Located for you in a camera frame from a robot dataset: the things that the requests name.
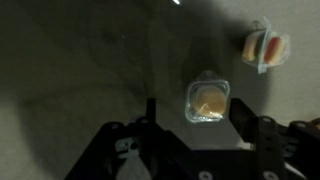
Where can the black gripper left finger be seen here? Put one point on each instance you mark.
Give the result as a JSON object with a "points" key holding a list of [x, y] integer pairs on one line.
{"points": [[151, 110]]}

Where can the small clear cup left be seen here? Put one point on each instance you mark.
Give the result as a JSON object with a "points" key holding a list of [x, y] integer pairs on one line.
{"points": [[207, 98]]}

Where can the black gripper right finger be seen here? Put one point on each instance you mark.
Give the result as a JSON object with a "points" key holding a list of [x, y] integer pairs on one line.
{"points": [[243, 118]]}

